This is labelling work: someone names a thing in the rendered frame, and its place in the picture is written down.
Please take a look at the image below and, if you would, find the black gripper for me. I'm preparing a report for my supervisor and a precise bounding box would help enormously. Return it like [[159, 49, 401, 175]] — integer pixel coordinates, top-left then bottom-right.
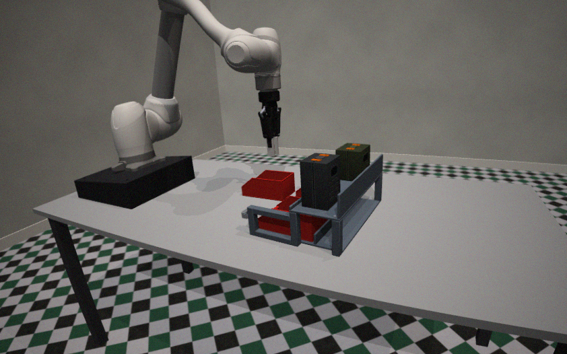
[[258, 90, 281, 156]]

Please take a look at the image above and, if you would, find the olive green case with orange latches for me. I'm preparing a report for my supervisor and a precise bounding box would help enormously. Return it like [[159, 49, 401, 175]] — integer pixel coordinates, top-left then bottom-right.
[[335, 143, 370, 181]]

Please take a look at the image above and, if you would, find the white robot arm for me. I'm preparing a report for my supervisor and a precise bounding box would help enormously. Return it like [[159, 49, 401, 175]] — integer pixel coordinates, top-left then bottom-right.
[[110, 0, 281, 172]]

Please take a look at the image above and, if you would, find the black case with orange latches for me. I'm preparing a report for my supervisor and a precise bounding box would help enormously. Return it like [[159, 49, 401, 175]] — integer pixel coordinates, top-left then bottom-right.
[[300, 153, 340, 211]]

